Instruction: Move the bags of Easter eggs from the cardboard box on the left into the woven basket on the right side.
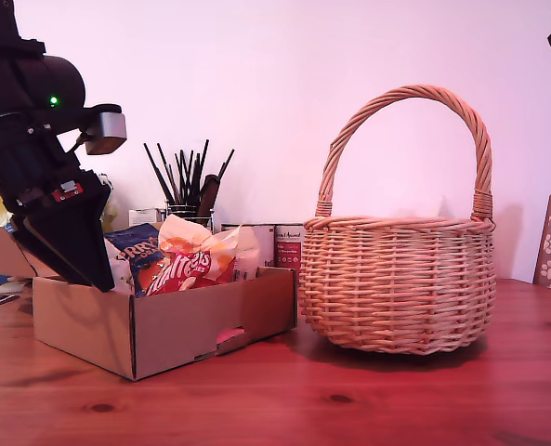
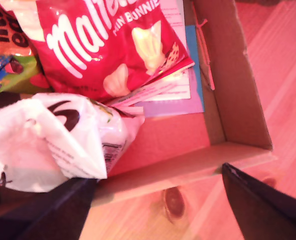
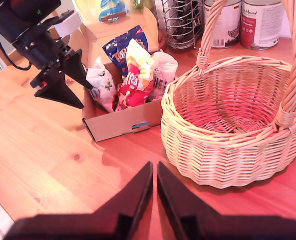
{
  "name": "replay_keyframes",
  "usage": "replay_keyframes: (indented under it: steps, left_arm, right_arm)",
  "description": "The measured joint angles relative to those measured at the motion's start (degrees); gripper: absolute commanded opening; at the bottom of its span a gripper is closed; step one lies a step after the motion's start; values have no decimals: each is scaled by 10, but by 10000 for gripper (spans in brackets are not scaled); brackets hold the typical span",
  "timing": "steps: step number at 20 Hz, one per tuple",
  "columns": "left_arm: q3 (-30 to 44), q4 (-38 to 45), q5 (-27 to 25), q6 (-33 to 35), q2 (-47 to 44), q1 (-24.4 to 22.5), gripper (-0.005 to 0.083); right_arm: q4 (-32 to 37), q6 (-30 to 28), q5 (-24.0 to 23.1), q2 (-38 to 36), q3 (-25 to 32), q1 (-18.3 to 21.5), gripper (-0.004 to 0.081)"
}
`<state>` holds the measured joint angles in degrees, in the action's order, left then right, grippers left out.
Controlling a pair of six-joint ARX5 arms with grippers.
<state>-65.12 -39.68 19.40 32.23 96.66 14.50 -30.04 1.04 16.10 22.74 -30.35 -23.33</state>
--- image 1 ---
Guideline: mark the blue Terry's chocolate bag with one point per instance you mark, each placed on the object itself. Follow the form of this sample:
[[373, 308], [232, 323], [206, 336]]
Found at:
[[138, 253]]

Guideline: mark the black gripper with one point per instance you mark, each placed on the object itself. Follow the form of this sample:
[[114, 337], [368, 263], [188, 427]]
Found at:
[[29, 172]]

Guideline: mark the red Maltesers bag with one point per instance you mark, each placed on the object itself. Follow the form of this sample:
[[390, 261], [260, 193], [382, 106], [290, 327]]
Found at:
[[184, 274]]

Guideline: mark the thin black stick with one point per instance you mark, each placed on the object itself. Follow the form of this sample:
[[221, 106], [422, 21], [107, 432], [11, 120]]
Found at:
[[200, 167], [226, 162], [194, 179], [160, 174], [168, 172], [185, 176]]

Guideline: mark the glass jar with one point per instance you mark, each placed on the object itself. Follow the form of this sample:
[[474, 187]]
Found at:
[[189, 213]]

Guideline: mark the white orange crumpled bag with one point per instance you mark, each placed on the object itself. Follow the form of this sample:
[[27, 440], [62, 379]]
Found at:
[[182, 230]]

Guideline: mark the brown cardboard box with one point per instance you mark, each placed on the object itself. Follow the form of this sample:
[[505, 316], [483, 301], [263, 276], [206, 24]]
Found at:
[[173, 325]]

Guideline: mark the open cardboard box with flap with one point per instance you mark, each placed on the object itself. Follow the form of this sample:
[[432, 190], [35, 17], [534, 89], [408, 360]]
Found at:
[[1, 253]]

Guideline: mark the pink paper slip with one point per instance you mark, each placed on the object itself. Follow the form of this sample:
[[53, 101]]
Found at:
[[231, 333]]

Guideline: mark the small white carton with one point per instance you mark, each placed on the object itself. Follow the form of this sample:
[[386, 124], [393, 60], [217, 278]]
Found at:
[[144, 217]]

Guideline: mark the red and white tin can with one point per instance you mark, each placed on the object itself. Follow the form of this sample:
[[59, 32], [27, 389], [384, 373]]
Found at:
[[288, 248]]

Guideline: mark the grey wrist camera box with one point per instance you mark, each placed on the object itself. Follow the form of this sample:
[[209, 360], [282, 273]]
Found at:
[[108, 132]]

